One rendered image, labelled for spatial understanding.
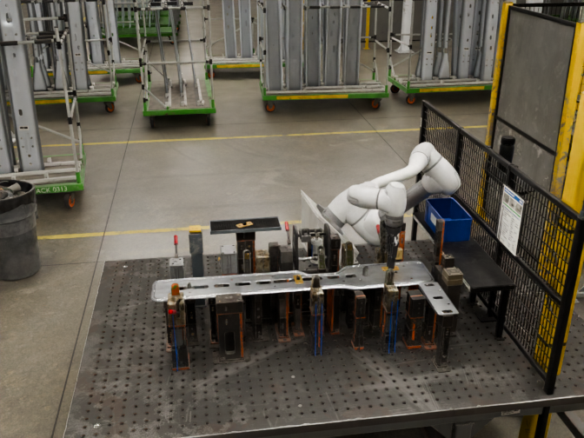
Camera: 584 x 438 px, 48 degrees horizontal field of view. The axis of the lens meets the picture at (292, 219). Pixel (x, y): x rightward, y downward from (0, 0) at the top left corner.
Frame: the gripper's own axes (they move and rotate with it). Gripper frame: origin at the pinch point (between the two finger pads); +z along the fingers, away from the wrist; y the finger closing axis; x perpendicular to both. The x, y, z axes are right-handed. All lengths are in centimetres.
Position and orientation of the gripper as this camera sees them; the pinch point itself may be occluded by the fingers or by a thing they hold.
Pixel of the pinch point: (390, 261)
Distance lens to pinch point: 330.1
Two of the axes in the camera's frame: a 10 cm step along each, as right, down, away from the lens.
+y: 1.5, 4.1, -9.0
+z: 0.0, 9.1, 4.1
